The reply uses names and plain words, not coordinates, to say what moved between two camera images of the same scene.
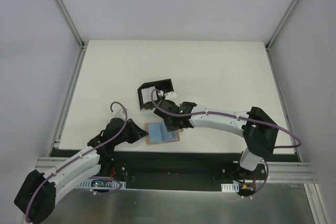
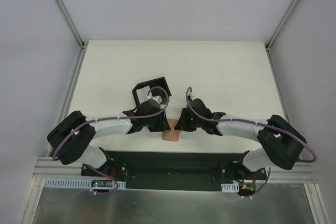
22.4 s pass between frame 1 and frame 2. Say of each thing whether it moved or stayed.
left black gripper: moved
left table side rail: stayed
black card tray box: moved
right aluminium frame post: stayed
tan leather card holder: moved
